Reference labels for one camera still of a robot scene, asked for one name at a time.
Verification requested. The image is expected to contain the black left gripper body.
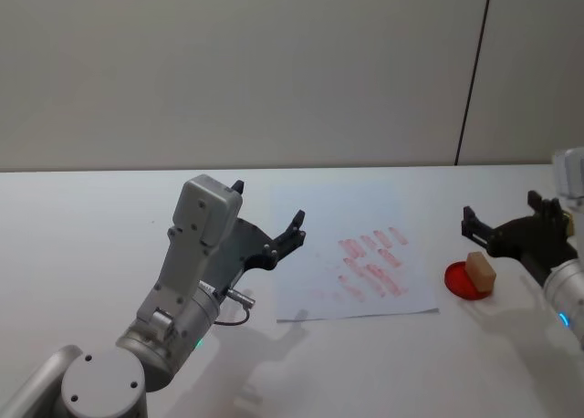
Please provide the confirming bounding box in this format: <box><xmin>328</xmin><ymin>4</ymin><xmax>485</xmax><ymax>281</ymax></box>
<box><xmin>203</xmin><ymin>216</ymin><xmax>276</xmax><ymax>301</ymax></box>

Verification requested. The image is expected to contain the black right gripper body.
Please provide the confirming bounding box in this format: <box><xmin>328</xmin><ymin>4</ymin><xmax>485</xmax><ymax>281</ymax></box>
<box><xmin>486</xmin><ymin>213</ymin><xmax>579</xmax><ymax>287</ymax></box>

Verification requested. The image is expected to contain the white paper with red marks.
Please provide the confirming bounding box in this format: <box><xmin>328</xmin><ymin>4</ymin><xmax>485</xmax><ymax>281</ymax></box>
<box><xmin>268</xmin><ymin>179</ymin><xmax>441</xmax><ymax>324</ymax></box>

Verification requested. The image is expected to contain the beige rectangular block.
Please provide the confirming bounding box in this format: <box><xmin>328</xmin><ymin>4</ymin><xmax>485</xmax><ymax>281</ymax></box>
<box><xmin>464</xmin><ymin>251</ymin><xmax>497</xmax><ymax>296</ymax></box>

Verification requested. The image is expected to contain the round red dish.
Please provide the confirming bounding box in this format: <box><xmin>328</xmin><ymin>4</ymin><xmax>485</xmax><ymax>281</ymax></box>
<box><xmin>443</xmin><ymin>260</ymin><xmax>494</xmax><ymax>303</ymax></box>

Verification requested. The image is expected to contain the thin dark gripper cable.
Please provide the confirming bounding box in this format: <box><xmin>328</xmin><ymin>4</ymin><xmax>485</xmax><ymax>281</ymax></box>
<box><xmin>213</xmin><ymin>287</ymin><xmax>257</xmax><ymax>327</ymax></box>

